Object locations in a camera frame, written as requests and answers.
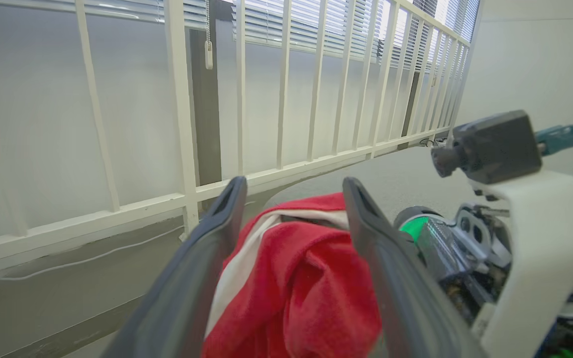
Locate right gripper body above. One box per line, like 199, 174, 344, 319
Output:
395, 205, 511, 324

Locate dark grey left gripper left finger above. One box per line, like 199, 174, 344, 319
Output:
101, 176, 248, 358

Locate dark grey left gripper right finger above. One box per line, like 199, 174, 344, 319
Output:
342, 177, 488, 358

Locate red and white clothing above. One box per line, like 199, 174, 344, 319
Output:
202, 193, 384, 358

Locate white slatted railing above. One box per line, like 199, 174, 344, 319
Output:
0, 0, 481, 269

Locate white window blinds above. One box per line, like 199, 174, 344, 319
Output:
83, 0, 481, 68

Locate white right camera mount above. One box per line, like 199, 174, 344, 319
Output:
470, 171, 573, 358

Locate light grey floor cable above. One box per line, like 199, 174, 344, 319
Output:
0, 226, 185, 283

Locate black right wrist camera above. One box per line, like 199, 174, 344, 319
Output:
431, 110, 543, 185

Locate teal camera connector plug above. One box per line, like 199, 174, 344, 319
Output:
535, 121, 573, 156

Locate dark grey window post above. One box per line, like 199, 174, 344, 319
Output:
187, 0, 235, 187

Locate white blind cord pull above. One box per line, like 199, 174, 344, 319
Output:
204, 0, 214, 70

